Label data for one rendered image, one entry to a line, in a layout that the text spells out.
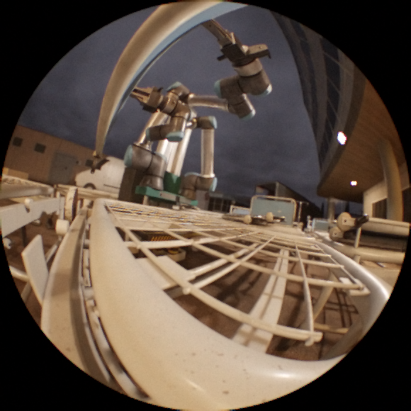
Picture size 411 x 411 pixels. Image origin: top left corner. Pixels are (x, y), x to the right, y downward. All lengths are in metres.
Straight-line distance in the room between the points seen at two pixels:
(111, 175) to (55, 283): 7.37
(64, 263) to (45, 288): 0.05
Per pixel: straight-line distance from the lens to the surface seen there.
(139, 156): 0.87
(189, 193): 1.23
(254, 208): 2.04
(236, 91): 0.54
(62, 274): 0.16
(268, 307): 0.15
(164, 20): 0.16
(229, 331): 0.69
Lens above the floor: 0.54
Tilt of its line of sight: 2 degrees up
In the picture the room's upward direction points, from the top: 10 degrees clockwise
